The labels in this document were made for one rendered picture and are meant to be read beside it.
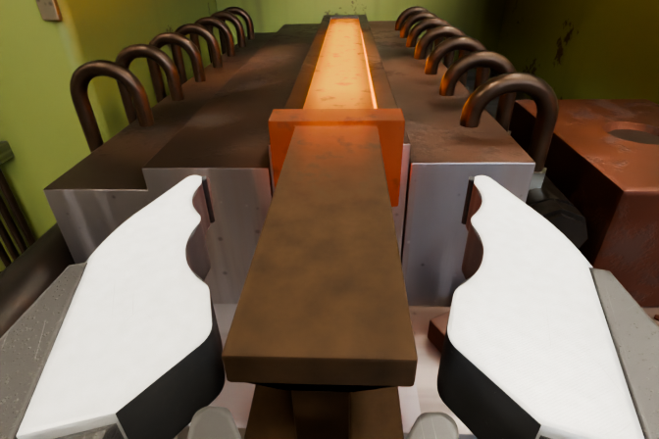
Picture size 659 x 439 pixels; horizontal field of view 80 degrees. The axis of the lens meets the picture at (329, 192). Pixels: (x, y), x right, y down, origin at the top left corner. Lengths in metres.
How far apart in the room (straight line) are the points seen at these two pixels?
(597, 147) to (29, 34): 0.35
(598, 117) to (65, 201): 0.28
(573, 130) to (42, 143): 0.37
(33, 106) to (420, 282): 0.30
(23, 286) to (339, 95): 0.16
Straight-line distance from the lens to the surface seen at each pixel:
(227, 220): 0.18
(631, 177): 0.21
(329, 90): 0.19
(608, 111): 0.29
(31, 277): 0.22
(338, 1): 0.62
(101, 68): 0.23
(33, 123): 0.38
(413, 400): 0.17
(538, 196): 0.20
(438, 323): 0.18
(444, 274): 0.19
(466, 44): 0.26
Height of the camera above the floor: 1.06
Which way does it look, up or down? 30 degrees down
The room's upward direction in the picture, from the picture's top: 1 degrees counter-clockwise
